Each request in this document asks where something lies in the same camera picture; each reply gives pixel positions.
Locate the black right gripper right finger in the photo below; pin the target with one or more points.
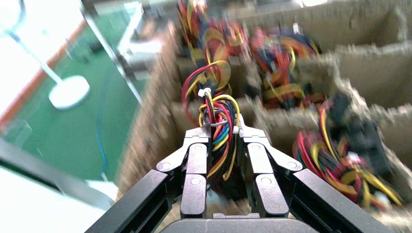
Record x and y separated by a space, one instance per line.
267 189

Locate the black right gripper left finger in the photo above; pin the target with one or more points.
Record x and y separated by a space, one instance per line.
194 180

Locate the white round stand with pole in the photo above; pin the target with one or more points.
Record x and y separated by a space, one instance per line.
69 93

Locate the cardboard box with dividers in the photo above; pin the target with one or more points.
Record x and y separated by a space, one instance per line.
370 74

